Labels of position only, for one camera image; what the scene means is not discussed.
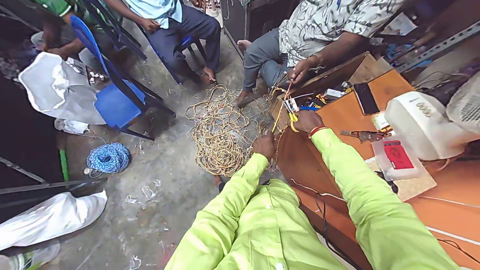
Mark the person's left hand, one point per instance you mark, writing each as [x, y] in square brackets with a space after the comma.
[263, 145]

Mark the person's right hand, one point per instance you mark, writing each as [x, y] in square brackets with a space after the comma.
[310, 120]

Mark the person's left fingers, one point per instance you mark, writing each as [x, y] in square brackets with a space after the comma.
[270, 137]

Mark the person's right fingers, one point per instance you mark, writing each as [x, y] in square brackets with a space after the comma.
[300, 118]

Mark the person's left forearm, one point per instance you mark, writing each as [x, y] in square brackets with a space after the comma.
[243, 172]

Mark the person's right forearm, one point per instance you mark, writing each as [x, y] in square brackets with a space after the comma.
[360, 191]

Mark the pile of small drawer items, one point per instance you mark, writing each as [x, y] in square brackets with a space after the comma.
[330, 94]

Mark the orange wooden table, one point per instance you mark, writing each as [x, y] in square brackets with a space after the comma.
[348, 150]

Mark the open wooden drawer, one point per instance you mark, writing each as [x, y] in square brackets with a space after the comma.
[337, 72]

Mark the metal pliers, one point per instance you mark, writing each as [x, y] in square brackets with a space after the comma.
[364, 135]

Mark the black smartphone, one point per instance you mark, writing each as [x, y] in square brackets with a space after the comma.
[366, 99]

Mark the person's legs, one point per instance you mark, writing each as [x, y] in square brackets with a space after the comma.
[218, 183]

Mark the person's body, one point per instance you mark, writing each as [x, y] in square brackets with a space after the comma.
[275, 228]

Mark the red packet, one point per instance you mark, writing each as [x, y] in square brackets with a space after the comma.
[397, 155]

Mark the white plastic fan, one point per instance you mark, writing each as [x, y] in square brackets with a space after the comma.
[423, 123]

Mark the clear plastic container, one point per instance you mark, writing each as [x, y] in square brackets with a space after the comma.
[414, 173]

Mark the blue plastic chair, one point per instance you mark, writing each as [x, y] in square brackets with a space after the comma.
[165, 60]
[118, 101]

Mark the tan board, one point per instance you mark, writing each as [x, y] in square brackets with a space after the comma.
[414, 187]

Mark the small white plastic bag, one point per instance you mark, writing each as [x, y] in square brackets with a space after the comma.
[71, 126]

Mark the green stick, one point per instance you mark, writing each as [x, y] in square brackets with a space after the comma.
[64, 165]

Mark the large white translucent sack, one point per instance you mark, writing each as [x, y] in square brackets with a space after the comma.
[63, 90]

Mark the long white sack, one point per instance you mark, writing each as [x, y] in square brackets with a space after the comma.
[56, 213]

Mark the clear plastic bag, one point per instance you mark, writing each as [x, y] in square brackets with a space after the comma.
[37, 255]

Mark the perforated metal rail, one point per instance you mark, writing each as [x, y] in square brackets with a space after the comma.
[438, 47]

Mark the black metal frame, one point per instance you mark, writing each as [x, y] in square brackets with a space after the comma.
[45, 183]

